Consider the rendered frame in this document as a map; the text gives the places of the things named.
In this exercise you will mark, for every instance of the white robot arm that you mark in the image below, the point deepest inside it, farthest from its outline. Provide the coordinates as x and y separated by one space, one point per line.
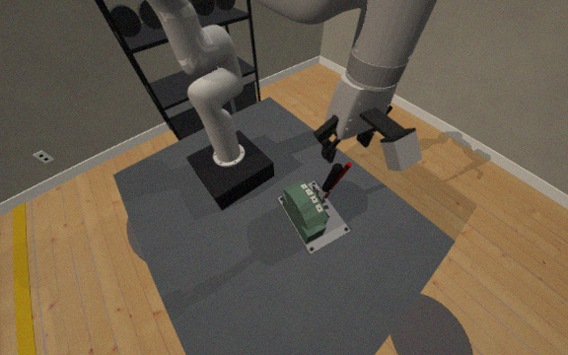
386 35

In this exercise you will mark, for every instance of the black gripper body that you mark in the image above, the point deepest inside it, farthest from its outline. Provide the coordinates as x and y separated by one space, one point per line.
349 99

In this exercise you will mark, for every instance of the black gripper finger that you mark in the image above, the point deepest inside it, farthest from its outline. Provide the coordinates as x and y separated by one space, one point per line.
366 137
323 134

